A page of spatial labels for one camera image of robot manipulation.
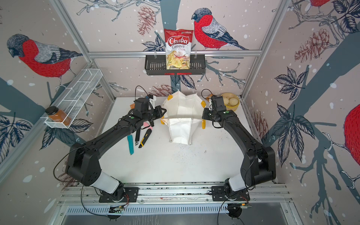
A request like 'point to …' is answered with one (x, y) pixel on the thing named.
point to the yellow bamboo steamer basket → (229, 95)
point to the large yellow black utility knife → (145, 138)
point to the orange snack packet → (132, 106)
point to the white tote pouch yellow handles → (182, 111)
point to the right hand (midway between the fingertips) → (204, 112)
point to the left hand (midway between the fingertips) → (168, 107)
